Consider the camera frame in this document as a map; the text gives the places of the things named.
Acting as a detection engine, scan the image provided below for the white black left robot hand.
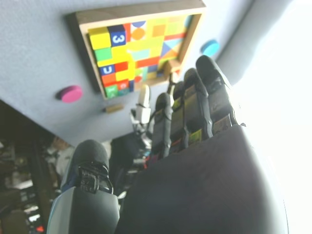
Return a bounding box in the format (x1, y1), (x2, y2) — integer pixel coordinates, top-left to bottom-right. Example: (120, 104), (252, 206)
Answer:
(47, 55), (291, 234)

